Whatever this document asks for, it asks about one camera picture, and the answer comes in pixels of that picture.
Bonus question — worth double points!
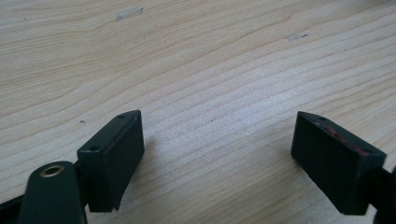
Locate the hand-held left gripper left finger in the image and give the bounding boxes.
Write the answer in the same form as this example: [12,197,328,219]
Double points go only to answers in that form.
[76,109,146,214]

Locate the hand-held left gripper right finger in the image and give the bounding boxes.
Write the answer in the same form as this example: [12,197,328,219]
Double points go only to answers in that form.
[290,110,388,217]

